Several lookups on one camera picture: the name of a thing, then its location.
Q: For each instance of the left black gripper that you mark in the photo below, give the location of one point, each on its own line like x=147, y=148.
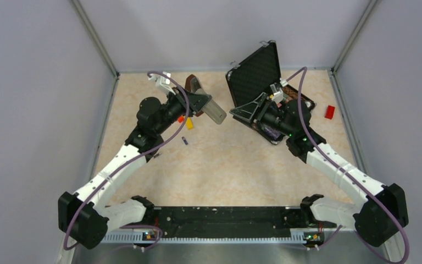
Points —
x=196, y=102

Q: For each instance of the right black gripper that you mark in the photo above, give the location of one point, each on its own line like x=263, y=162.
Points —
x=252, y=113

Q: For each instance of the beige remote control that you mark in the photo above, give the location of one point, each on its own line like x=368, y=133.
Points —
x=214, y=112

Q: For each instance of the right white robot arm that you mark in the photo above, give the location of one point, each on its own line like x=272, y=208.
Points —
x=377, y=211

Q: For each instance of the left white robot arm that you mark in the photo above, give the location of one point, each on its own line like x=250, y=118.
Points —
x=84, y=216

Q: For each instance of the black poker chip case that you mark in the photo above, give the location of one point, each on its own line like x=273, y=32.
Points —
x=258, y=76

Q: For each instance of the brown metronome with clear cover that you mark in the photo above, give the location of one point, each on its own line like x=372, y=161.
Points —
x=192, y=85

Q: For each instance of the yellow toy block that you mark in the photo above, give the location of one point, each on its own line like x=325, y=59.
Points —
x=189, y=124

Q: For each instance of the purple blue battery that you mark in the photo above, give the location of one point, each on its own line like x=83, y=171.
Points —
x=184, y=140

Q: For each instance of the red toy block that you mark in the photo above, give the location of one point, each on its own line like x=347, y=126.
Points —
x=330, y=111

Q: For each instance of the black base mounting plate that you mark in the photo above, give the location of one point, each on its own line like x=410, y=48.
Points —
x=230, y=221

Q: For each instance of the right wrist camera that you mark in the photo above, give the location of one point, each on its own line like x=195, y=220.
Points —
x=277, y=94

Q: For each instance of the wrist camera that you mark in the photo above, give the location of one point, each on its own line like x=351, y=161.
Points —
x=277, y=94
x=163, y=84

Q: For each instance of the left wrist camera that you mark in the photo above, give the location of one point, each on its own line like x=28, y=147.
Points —
x=163, y=84

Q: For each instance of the aluminium frame rail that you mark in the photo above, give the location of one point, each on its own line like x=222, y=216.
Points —
x=140, y=234

